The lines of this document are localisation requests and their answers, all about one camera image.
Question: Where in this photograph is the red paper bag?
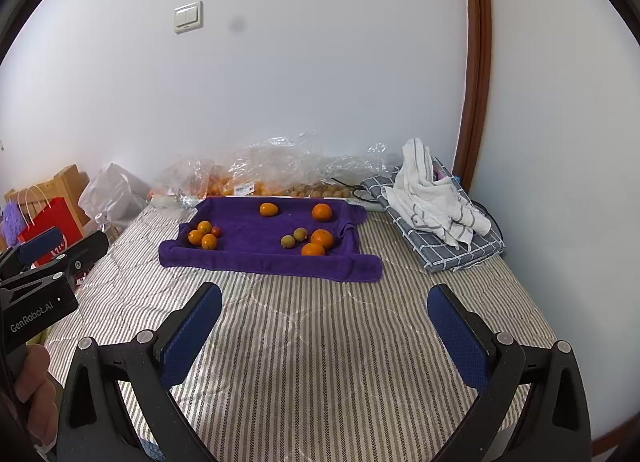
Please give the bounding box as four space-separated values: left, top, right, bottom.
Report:
15 185 86 268

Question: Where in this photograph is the person's left hand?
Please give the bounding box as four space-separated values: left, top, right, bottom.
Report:
12 342 61 448

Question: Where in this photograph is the white striped towel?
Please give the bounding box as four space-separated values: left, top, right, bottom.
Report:
385 137 493 249

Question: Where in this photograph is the purple fluffy cloth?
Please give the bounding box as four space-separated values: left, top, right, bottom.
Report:
0 205 26 243

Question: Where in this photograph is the clear plastic bag of longans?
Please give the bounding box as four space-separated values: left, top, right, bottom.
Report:
270 131 396 200

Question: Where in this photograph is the white wall switch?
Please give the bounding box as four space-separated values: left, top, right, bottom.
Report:
173 1 204 35

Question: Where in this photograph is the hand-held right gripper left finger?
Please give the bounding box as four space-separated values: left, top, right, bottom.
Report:
56 282 224 462

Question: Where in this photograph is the black cable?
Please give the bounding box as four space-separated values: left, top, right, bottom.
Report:
327 177 381 203

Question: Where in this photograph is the brown wooden door frame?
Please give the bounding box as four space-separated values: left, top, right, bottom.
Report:
452 0 493 193

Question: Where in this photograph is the grey checked folded cloth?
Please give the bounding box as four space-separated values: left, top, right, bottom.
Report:
361 157 507 273

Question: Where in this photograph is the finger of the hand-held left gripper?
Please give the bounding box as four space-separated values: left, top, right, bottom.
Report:
17 226 62 265
30 231 110 288

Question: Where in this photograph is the grey striped bedsheet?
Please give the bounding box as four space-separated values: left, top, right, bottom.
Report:
42 202 558 462

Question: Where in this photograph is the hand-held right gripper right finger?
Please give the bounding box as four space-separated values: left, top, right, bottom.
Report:
426 283 593 462

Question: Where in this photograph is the purple towel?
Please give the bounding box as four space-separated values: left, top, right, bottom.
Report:
158 196 384 284

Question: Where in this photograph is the white plastic bag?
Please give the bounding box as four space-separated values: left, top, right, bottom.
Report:
77 163 151 233

